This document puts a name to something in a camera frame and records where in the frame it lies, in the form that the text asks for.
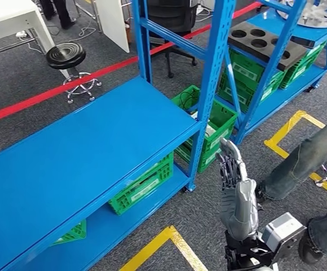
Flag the white floor cable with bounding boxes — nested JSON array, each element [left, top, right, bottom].
[[67, 16, 97, 43]]

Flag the red barrier belt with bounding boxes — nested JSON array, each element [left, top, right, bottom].
[[0, 2, 261, 127]]

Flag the white desk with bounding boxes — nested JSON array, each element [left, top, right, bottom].
[[0, 0, 69, 79]]

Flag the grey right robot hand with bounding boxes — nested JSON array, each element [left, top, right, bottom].
[[215, 137, 259, 242]]

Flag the black round stool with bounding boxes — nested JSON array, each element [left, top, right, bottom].
[[45, 42, 103, 104]]

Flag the metal frame table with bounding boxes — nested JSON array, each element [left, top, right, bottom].
[[73, 0, 130, 53]]

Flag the black office chair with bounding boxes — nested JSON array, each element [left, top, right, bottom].
[[145, 0, 198, 79]]

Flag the green plastic crate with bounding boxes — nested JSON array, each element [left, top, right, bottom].
[[217, 49, 286, 113], [279, 41, 327, 90], [171, 85, 239, 174], [51, 220, 87, 248], [108, 151, 175, 217]]

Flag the person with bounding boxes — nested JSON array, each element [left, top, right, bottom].
[[255, 110, 327, 266], [39, 0, 77, 30]]

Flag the black foam tray with holes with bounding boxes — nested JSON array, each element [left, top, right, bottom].
[[228, 21, 309, 72]]

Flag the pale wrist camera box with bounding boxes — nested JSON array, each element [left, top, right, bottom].
[[261, 212, 307, 259]]

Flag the blue metal shelf rack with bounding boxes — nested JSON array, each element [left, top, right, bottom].
[[214, 0, 327, 147], [0, 0, 237, 271]]

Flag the yellow floor tape square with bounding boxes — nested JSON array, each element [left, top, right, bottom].
[[264, 110, 327, 205]]

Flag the silver wheel hubcap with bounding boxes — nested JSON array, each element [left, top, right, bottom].
[[276, 0, 327, 29]]

